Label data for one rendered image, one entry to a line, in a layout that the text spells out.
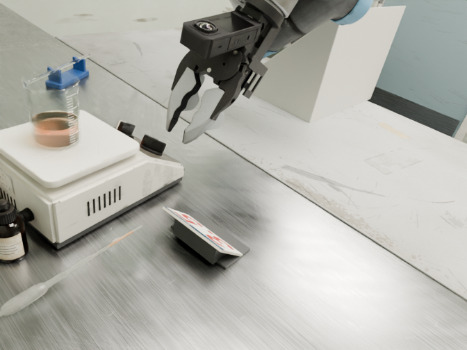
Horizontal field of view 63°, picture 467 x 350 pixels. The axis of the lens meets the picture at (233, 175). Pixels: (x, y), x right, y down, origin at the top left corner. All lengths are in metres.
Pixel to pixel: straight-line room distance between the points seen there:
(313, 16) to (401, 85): 2.81
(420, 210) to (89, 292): 0.48
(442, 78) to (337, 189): 2.74
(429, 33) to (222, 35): 2.92
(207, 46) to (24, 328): 0.33
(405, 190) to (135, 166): 0.44
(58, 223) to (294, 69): 0.55
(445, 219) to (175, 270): 0.42
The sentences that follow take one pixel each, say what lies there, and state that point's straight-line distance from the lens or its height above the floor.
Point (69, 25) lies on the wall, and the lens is 2.07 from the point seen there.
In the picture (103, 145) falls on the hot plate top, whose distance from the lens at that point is 0.46.
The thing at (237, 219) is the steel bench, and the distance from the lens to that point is 0.50.
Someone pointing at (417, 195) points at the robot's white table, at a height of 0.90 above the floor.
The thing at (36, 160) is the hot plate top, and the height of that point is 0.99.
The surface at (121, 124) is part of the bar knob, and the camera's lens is 0.55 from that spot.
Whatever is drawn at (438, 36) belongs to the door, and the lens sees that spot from 3.30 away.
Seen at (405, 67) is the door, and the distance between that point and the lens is 3.39.
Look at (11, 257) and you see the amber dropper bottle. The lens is 0.45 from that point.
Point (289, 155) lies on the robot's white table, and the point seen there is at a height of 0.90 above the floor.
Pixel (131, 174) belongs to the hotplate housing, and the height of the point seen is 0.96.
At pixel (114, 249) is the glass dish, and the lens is 0.45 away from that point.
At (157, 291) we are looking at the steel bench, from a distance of 0.41.
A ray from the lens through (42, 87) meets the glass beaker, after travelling 0.47.
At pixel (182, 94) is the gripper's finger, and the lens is 0.54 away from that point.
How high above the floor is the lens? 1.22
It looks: 33 degrees down
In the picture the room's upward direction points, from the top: 11 degrees clockwise
